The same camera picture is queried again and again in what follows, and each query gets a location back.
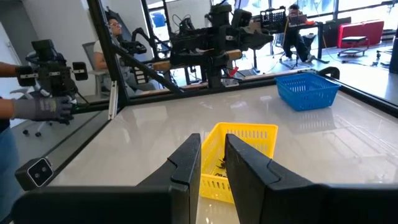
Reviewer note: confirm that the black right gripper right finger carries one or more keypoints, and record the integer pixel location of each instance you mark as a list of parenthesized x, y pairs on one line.
[(261, 193)]

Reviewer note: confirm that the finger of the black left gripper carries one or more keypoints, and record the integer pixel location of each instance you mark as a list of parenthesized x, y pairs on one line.
[(264, 40)]

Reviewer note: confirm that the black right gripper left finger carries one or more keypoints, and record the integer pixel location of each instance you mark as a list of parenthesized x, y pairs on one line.
[(174, 193)]

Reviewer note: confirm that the yellow plastic basket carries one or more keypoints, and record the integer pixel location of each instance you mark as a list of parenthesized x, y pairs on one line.
[(214, 186)]

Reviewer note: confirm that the black plastic spider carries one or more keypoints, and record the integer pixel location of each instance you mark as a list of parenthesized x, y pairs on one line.
[(220, 175), (221, 163)]

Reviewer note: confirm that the person's forearm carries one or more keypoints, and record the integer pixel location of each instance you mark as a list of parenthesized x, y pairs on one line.
[(7, 69), (6, 109)]

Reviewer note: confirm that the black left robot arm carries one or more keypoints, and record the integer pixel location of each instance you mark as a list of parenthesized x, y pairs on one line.
[(214, 40)]

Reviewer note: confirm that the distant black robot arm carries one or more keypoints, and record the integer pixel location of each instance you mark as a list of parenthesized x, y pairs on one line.
[(140, 31)]

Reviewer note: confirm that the black perforated panel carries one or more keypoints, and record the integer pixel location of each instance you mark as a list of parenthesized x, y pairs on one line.
[(273, 19)]

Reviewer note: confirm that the person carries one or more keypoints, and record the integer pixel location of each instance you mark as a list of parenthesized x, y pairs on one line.
[(115, 26), (7, 171), (295, 37)]

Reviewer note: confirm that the red tag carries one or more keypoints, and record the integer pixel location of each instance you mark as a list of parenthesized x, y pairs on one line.
[(233, 71)]

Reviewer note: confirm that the open laptop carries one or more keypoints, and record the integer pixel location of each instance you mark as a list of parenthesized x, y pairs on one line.
[(298, 19)]

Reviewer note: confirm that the black desk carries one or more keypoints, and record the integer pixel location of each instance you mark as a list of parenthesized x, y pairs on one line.
[(317, 26)]

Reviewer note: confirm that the blue plastic basket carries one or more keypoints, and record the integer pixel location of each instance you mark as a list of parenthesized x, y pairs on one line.
[(306, 93)]

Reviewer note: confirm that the blue bin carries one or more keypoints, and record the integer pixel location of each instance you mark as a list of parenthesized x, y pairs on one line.
[(158, 19)]

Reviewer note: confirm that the black low stool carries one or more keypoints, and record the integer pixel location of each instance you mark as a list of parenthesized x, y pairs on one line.
[(353, 40)]

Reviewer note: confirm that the red padded bench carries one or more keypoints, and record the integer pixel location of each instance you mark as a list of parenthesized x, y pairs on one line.
[(360, 31)]

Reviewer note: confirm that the silver aluminium bar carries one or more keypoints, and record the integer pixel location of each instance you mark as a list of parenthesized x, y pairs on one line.
[(113, 99)]

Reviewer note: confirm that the grey office chair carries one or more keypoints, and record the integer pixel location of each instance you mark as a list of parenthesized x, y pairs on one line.
[(90, 53)]

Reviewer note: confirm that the person's hand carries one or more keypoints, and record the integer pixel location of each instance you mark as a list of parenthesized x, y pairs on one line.
[(43, 109)]

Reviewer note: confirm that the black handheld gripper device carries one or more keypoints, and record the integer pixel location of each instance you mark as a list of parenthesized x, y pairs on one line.
[(53, 77)]

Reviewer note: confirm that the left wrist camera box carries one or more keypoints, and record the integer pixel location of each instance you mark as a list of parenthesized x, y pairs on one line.
[(241, 18)]

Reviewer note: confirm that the metal clamp bracket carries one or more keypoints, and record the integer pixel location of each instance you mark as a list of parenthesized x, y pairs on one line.
[(230, 82)]

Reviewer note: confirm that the black frame clamp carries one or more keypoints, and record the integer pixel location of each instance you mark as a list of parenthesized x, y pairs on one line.
[(329, 71)]

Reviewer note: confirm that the black table-level camera box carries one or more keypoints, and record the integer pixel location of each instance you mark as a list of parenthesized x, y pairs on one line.
[(34, 173)]

